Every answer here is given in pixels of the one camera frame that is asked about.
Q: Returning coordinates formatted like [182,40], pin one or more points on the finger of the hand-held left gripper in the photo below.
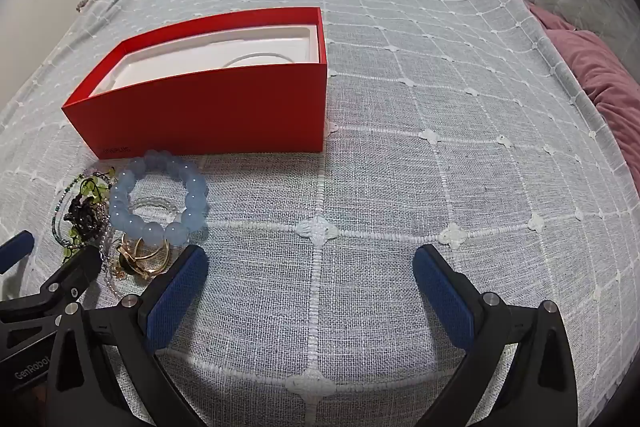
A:
[80,267]
[15,249]

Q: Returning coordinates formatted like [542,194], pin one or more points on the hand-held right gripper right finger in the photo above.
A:
[445,297]

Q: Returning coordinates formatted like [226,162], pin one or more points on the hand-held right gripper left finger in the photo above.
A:
[180,292]

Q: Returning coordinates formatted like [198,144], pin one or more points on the pink pillow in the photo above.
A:
[610,72]

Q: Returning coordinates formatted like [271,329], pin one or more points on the grey-blue checked blanket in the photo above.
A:
[400,157]

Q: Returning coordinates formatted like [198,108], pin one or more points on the red box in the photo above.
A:
[200,117]

